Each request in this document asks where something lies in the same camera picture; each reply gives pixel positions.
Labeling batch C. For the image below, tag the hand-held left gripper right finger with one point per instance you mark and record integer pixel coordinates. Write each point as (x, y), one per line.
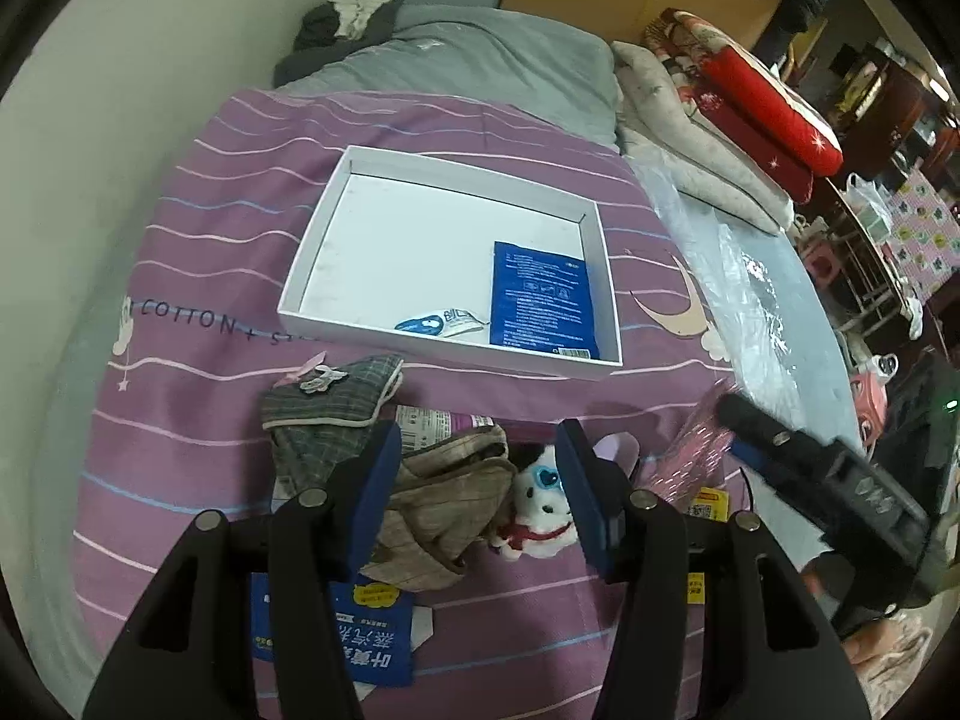
(581, 487)

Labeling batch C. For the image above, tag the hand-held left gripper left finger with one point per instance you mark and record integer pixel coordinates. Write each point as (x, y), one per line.
(379, 480)

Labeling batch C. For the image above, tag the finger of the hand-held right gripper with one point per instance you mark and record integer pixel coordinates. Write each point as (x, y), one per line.
(754, 459)
(757, 424)

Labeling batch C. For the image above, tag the white plush dog toy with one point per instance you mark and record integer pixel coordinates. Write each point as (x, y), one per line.
(536, 502)

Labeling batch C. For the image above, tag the lilac soft item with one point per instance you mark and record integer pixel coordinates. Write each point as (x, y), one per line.
(616, 454)

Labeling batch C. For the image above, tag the pink dotted packet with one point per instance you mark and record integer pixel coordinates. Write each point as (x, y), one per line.
(694, 457)

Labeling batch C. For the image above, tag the yellow packet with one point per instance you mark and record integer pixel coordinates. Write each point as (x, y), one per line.
(709, 504)

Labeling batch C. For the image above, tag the beige plaid cloth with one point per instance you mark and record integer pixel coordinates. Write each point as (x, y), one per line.
(442, 495)

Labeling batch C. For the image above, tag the grey plaid cloth pouch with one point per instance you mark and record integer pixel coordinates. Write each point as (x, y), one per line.
(315, 412)

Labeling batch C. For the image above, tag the white cardboard box tray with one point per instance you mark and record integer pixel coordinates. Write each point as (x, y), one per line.
(420, 240)

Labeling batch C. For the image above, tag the white pink labelled packet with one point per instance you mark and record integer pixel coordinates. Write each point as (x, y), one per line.
(427, 426)

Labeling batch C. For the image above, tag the clear plastic sheet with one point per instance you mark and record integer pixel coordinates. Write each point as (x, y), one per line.
(757, 285)

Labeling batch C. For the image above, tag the blue printed paper packet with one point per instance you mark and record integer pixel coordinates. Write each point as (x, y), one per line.
(382, 637)

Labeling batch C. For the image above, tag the purple striped bed sheet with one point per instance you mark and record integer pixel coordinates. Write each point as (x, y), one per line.
(225, 427)

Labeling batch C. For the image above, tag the small blue white sachet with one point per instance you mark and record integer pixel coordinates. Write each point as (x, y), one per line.
(442, 322)

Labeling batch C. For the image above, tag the pink plastic stool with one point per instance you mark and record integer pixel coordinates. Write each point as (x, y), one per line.
(821, 259)

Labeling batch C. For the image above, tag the blue flat packet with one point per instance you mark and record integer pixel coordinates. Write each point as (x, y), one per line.
(544, 300)

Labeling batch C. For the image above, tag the white plastic bag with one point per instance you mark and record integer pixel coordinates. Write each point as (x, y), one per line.
(870, 202)

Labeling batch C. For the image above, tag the pink patterned cloth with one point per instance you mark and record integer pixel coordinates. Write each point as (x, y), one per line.
(930, 225)

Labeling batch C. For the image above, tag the folded beige quilt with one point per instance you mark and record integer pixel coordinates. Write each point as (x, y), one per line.
(697, 157)

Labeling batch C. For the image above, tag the red pillow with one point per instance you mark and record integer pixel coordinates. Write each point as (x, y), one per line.
(780, 112)

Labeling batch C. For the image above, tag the dark wooden cabinet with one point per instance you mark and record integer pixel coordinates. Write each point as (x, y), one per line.
(892, 112)

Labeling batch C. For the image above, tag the red printed blanket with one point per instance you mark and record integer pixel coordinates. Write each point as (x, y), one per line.
(690, 37)

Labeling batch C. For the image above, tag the grey duvet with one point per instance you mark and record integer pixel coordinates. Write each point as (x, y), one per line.
(480, 67)

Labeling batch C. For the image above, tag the dark grey white clothing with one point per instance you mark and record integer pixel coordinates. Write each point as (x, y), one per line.
(337, 22)

